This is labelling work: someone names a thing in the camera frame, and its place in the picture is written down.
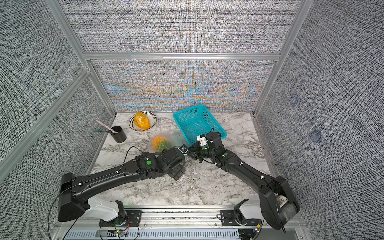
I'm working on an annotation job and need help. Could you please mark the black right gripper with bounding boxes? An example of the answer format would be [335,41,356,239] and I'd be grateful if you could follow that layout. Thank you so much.
[185,141,217,163]

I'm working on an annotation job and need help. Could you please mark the clear zip-top bag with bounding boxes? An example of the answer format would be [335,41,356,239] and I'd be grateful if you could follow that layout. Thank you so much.
[148,131,190,154]

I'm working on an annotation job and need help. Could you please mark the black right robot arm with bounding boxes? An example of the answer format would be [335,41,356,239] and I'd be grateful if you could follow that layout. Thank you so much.
[185,132,300,230]

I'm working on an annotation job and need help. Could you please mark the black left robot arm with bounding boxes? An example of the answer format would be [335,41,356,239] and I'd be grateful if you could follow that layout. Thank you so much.
[58,148,186,222]

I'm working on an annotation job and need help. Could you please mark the teal plastic basket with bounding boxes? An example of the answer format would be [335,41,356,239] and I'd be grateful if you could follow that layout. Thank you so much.
[173,105,227,146]

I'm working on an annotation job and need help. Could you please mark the white patterned bowl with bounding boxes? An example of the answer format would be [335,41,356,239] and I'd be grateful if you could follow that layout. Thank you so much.
[129,111,157,132]

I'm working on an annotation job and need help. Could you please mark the orange fruit in bowl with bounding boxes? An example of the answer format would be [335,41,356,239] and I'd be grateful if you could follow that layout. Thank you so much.
[134,112,151,130]

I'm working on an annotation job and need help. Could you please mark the black cup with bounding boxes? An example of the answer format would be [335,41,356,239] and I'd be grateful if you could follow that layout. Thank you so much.
[111,126,127,144]

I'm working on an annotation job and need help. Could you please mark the pink stick in cup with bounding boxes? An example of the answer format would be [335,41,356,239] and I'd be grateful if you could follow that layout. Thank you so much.
[95,120,118,134]

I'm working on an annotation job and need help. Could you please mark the dark green stick in cup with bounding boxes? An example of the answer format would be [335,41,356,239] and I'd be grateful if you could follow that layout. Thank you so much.
[92,130,113,134]

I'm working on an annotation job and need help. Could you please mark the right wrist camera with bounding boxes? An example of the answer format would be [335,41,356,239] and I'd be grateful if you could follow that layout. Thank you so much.
[197,135,208,147]

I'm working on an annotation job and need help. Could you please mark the aluminium front rail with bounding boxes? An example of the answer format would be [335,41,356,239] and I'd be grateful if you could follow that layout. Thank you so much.
[53,206,307,230]

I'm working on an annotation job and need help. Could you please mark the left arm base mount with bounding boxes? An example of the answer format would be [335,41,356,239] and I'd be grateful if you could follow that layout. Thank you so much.
[99,210,143,227]

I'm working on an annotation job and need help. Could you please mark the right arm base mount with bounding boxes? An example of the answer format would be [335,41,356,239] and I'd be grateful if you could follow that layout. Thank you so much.
[217,210,263,227]

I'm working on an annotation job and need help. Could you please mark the white slotted cable duct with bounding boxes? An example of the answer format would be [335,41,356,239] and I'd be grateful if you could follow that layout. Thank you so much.
[66,229,241,240]

